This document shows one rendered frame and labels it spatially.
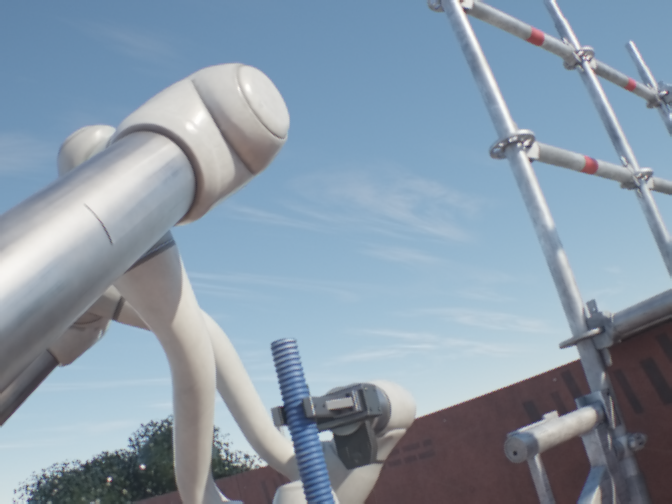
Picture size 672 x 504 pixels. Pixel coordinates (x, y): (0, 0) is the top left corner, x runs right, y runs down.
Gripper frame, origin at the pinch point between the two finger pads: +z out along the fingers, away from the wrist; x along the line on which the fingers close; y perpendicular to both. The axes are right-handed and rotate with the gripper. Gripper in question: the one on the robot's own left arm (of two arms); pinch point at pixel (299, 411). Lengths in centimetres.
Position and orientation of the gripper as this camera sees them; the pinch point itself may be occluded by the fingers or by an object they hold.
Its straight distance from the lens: 87.2
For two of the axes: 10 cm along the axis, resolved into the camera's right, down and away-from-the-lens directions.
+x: 8.6, -3.6, -3.7
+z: -4.6, -2.2, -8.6
